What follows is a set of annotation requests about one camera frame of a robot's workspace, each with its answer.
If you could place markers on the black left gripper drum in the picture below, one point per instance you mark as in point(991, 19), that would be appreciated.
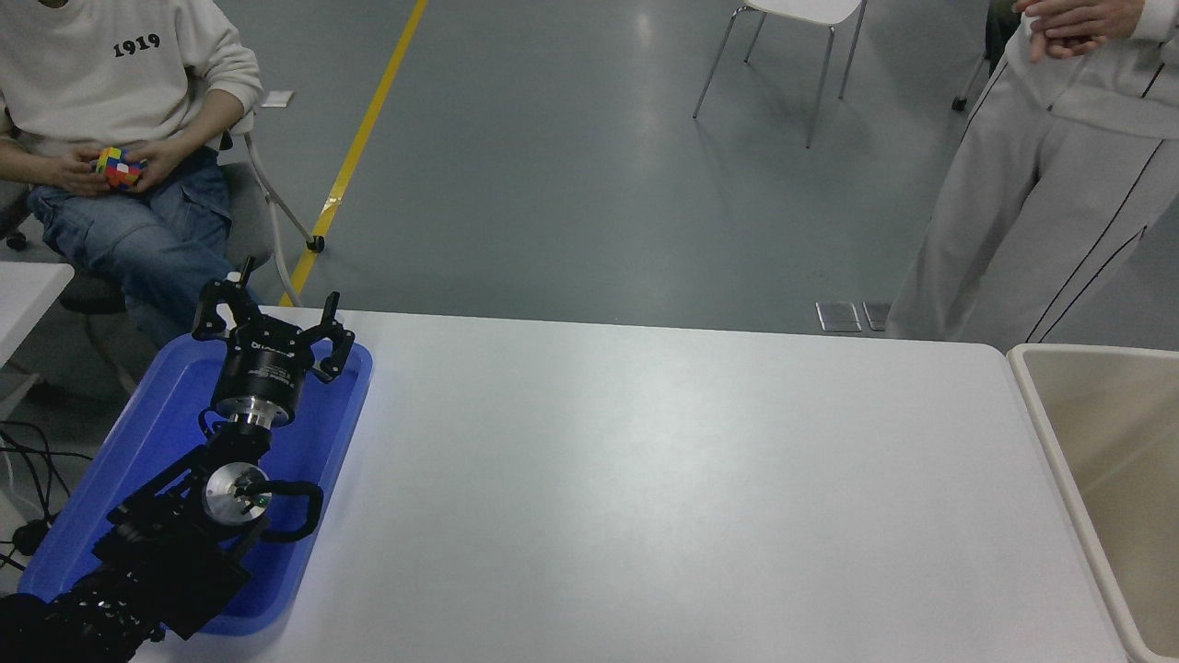
point(262, 368)

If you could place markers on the multicolour puzzle cube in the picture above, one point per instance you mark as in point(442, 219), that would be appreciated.
point(120, 168)

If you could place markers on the seated person's left forearm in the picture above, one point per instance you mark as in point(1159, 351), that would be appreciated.
point(212, 120)

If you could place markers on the seated person's right forearm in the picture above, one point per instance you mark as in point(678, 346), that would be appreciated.
point(28, 161)

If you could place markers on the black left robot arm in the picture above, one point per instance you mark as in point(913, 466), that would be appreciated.
point(166, 552)

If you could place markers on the seated person's left hand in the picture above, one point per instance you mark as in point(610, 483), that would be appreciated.
point(166, 158)

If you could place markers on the seated person's right hand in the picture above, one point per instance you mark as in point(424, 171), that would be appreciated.
point(75, 175)

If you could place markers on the standing person's right hand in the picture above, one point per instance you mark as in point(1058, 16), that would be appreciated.
point(1068, 48)

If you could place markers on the standing person's left hand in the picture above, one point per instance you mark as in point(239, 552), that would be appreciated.
point(1087, 17)

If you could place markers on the blue plastic tray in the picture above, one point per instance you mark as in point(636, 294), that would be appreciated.
point(138, 442)

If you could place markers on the white side table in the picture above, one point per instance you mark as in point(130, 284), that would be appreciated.
point(28, 295)

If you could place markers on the white paper sheet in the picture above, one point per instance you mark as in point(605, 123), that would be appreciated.
point(277, 98)

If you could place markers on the yellow floor tape line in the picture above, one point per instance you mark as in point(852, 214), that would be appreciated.
point(368, 110)

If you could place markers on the seated person with cube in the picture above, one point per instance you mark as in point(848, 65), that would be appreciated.
point(92, 83)

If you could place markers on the black power plug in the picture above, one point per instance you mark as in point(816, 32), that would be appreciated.
point(30, 537)

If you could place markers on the metal floor outlet plate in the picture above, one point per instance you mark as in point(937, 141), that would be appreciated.
point(838, 316)
point(875, 315)

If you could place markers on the white chair metal legs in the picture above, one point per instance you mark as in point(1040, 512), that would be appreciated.
point(801, 7)

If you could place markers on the standing person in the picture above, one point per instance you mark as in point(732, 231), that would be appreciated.
point(995, 184)

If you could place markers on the large pale bin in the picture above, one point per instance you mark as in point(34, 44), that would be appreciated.
point(1124, 460)

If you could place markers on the grey chair white frame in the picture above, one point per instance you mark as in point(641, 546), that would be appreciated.
point(249, 212)

